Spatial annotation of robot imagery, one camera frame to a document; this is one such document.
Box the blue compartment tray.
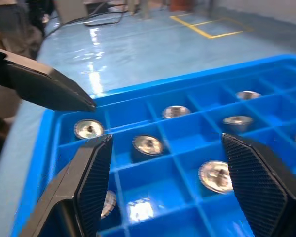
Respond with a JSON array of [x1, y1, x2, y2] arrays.
[[11, 54, 296, 237]]

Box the brown background object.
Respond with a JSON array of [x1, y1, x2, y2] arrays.
[[169, 0, 197, 12]]

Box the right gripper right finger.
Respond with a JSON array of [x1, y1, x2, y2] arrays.
[[221, 132, 296, 237]]

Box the black background cables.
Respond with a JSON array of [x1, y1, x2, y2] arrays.
[[43, 4, 129, 40]]

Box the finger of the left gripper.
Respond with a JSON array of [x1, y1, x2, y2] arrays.
[[0, 47, 97, 112]]

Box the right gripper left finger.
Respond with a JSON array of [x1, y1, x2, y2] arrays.
[[19, 134, 114, 237]]

